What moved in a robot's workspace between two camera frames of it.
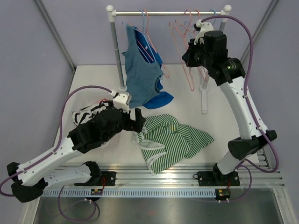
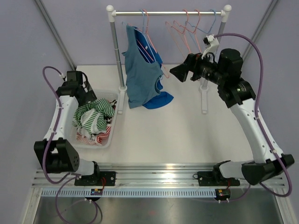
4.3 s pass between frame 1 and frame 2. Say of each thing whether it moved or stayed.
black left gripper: moved
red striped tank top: moved
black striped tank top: moved
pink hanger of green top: moved
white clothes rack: stayed
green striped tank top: moved
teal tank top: stayed
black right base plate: stayed
